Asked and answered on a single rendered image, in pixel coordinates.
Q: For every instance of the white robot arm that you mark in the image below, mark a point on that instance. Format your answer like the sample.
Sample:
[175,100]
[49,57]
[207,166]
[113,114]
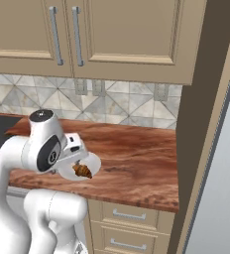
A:
[8,172]

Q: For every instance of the beige cupboard door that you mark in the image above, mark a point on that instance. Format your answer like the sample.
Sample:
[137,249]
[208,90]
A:
[18,29]
[133,33]

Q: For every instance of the brown tall side panel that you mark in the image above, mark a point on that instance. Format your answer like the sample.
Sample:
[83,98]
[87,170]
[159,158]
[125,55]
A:
[199,99]

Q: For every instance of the grey wall outlet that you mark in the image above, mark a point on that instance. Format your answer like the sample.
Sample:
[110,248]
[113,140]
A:
[161,92]
[98,87]
[81,86]

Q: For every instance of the white round plate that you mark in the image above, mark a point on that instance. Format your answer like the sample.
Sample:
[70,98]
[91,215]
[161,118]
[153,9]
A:
[93,163]

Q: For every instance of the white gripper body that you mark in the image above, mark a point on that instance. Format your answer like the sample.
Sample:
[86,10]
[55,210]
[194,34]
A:
[70,156]

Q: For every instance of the grey fridge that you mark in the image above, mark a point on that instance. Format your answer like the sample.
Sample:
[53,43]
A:
[219,185]

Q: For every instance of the beige drawer front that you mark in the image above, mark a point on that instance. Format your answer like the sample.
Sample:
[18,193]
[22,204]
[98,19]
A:
[130,215]
[127,243]

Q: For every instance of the brown croissant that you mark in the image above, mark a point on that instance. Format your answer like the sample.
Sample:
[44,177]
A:
[83,171]

